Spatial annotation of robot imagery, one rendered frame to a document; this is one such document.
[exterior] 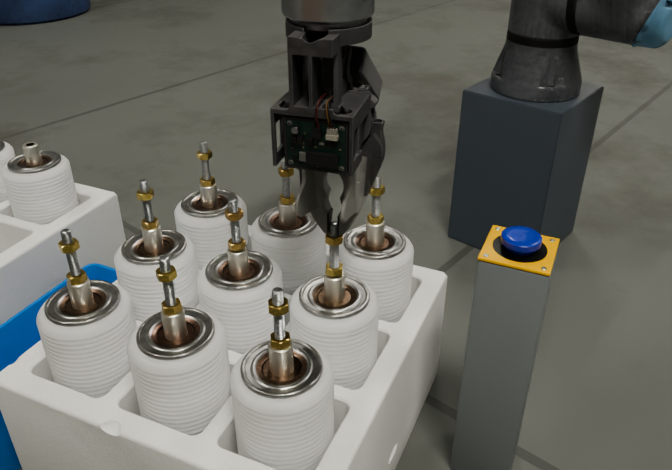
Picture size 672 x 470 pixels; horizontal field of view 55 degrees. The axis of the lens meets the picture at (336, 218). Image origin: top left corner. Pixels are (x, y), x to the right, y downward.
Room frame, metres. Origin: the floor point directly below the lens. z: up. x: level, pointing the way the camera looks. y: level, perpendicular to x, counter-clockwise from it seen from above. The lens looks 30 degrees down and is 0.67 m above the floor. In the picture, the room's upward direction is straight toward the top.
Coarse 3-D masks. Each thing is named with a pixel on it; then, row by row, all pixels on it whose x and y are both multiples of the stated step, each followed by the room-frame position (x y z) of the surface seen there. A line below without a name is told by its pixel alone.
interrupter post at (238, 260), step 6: (228, 252) 0.59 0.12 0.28; (234, 252) 0.59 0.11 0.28; (240, 252) 0.59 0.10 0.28; (246, 252) 0.59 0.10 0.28; (228, 258) 0.59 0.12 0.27; (234, 258) 0.59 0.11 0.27; (240, 258) 0.59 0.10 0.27; (246, 258) 0.59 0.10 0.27; (234, 264) 0.59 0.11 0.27; (240, 264) 0.59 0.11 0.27; (246, 264) 0.59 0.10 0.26; (234, 270) 0.59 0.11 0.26; (240, 270) 0.59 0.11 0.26; (246, 270) 0.59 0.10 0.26
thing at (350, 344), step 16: (368, 288) 0.56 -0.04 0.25; (368, 304) 0.54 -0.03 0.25; (304, 320) 0.52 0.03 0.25; (320, 320) 0.51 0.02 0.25; (336, 320) 0.51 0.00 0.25; (352, 320) 0.51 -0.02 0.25; (368, 320) 0.52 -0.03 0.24; (304, 336) 0.51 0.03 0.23; (320, 336) 0.50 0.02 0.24; (336, 336) 0.50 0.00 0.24; (352, 336) 0.51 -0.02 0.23; (368, 336) 0.52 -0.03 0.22; (336, 352) 0.50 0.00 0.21; (352, 352) 0.50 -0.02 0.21; (368, 352) 0.52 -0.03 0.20; (336, 368) 0.50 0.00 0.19; (352, 368) 0.50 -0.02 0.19; (368, 368) 0.52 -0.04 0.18; (336, 384) 0.50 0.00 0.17; (352, 384) 0.50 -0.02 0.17
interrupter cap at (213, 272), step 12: (252, 252) 0.63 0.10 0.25; (216, 264) 0.60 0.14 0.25; (228, 264) 0.61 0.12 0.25; (252, 264) 0.61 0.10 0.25; (264, 264) 0.61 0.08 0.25; (216, 276) 0.58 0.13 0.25; (228, 276) 0.59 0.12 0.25; (240, 276) 0.59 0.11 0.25; (252, 276) 0.58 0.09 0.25; (264, 276) 0.58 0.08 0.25; (228, 288) 0.56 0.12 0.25; (240, 288) 0.56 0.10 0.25
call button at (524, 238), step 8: (504, 232) 0.55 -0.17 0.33; (512, 232) 0.55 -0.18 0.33; (520, 232) 0.55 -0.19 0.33; (528, 232) 0.55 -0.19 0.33; (536, 232) 0.55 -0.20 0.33; (504, 240) 0.54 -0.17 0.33; (512, 240) 0.54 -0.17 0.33; (520, 240) 0.54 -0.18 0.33; (528, 240) 0.54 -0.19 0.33; (536, 240) 0.54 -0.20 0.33; (512, 248) 0.53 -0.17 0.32; (520, 248) 0.53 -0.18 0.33; (528, 248) 0.53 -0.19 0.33; (536, 248) 0.53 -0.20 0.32
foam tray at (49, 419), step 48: (432, 288) 0.66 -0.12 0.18; (384, 336) 0.58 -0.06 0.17; (432, 336) 0.64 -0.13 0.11; (0, 384) 0.49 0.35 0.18; (48, 384) 0.49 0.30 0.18; (384, 384) 0.49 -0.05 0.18; (48, 432) 0.47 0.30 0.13; (96, 432) 0.44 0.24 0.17; (144, 432) 0.43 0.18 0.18; (336, 432) 0.43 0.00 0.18; (384, 432) 0.48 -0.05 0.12
